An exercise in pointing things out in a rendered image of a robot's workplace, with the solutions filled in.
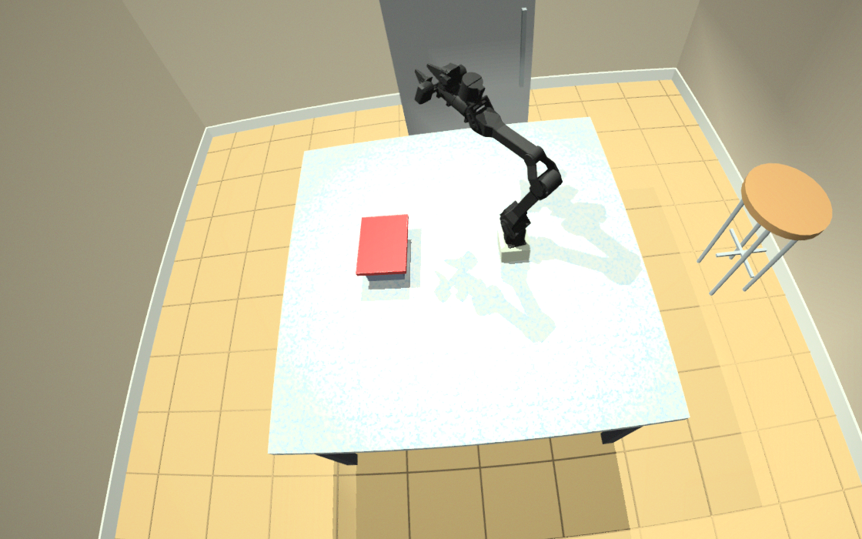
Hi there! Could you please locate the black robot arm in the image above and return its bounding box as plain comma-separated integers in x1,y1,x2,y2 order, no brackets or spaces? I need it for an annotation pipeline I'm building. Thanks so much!
438,63,563,249

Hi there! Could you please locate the red slab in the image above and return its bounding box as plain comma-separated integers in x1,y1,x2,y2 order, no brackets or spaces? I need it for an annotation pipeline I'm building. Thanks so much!
356,213,409,276

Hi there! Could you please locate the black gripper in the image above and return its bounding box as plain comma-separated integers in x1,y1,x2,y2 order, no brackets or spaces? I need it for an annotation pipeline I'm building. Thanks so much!
415,63,467,107

